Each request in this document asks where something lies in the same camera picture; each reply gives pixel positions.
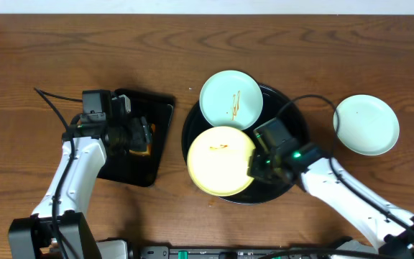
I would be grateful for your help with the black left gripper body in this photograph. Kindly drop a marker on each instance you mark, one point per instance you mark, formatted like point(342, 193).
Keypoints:
point(131, 137)

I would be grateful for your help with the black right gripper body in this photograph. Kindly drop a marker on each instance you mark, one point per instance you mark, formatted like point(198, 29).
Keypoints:
point(264, 167)

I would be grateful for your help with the orange green sponge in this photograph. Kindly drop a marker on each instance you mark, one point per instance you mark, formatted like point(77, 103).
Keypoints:
point(148, 150)

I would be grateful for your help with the rectangular black tray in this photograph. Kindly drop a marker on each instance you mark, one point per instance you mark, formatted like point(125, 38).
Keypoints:
point(142, 170)

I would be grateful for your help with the yellow plate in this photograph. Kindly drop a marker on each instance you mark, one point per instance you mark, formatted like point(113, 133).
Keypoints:
point(219, 161)

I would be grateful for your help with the light green plate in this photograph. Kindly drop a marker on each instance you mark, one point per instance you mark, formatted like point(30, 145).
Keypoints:
point(366, 125)
point(231, 98)

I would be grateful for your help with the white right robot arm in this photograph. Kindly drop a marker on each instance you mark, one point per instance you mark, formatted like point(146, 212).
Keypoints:
point(388, 228)

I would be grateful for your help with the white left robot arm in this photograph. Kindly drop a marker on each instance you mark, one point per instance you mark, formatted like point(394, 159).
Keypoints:
point(57, 227)

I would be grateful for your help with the light green plate top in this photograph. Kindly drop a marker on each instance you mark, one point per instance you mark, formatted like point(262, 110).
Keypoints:
point(231, 98)

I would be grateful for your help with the black base unit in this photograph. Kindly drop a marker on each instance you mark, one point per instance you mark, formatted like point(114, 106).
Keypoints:
point(228, 253)

